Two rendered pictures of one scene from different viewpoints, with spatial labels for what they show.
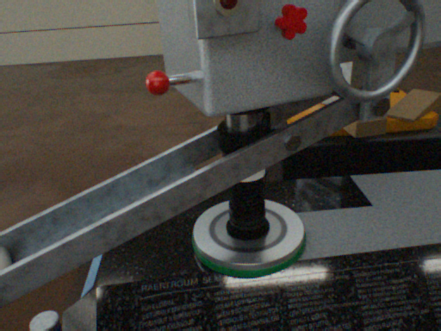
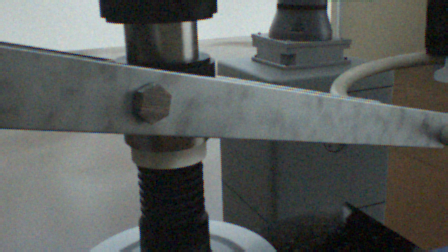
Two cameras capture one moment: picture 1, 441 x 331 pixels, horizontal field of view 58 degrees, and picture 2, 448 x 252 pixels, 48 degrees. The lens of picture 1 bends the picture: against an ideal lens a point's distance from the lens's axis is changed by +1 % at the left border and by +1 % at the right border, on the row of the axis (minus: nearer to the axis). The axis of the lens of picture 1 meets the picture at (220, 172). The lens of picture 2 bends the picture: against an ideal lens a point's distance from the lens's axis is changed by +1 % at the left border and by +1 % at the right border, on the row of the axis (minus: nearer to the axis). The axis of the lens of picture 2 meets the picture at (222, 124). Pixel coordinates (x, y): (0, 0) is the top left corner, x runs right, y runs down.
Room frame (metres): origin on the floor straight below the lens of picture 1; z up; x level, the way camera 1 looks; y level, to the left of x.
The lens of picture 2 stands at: (1.05, -0.15, 1.11)
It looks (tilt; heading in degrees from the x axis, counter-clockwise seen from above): 17 degrees down; 159
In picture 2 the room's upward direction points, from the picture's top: 2 degrees counter-clockwise
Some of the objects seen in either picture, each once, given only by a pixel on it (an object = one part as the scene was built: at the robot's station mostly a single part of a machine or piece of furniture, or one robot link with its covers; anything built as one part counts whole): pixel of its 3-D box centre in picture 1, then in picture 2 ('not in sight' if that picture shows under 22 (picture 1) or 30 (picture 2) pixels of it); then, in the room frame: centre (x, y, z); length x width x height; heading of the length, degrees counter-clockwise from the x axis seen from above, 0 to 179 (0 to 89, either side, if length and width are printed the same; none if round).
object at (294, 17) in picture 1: (285, 21); not in sight; (0.51, -0.09, 1.22); 0.04 x 0.04 x 0.04; 20
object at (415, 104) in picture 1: (413, 104); not in sight; (1.31, -0.68, 0.80); 0.20 x 0.10 x 0.05; 131
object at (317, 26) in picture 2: not in sight; (300, 20); (-0.27, 0.61, 0.98); 0.19 x 0.19 x 0.10
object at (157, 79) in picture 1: (174, 80); not in sight; (0.52, 0.05, 1.15); 0.08 x 0.03 x 0.03; 110
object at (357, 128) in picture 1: (356, 117); not in sight; (1.23, -0.46, 0.81); 0.20 x 0.10 x 0.05; 8
